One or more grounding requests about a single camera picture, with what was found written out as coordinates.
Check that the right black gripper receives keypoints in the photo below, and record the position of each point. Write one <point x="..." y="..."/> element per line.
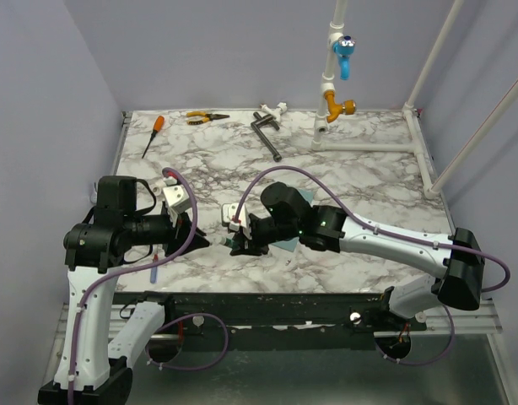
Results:
<point x="253" y="247"/>

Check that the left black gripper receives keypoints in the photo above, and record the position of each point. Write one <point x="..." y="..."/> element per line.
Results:
<point x="181" y="232"/>

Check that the teal paper envelope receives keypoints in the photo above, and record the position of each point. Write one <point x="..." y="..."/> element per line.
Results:
<point x="290" y="245"/>

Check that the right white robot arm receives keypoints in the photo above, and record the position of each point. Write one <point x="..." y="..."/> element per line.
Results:
<point x="452" y="264"/>

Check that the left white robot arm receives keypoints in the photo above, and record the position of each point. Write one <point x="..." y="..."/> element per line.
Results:
<point x="93" y="368"/>

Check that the white PVC coupling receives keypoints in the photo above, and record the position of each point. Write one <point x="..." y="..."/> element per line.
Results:
<point x="157" y="189"/>

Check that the white pipe fitting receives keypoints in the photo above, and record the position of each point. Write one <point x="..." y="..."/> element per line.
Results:
<point x="276" y="112"/>

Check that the orange tap valve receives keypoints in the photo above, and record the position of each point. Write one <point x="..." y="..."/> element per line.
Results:
<point x="335" y="110"/>

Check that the blue tap valve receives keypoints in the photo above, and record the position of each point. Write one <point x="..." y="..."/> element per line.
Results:
<point x="343" y="48"/>

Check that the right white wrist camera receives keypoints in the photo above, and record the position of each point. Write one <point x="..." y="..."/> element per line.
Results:
<point x="234" y="221"/>

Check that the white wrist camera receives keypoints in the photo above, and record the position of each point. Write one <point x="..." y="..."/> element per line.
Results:
<point x="234" y="221"/>
<point x="177" y="200"/>

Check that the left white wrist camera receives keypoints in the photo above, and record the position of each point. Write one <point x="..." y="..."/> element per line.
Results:
<point x="177" y="200"/>

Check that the yellow handled pliers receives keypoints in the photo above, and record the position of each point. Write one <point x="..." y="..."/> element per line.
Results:
<point x="195" y="118"/>

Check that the orange handled screwdriver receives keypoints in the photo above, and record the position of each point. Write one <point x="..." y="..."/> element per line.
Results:
<point x="158" y="125"/>

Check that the dark metal crank handle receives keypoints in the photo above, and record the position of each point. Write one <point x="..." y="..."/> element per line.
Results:
<point x="258" y="124"/>

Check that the white PVC pipe frame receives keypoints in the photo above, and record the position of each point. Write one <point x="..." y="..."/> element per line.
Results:
<point x="432" y="186"/>

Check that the aluminium rail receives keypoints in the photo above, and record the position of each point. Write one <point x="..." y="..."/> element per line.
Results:
<point x="483" y="321"/>

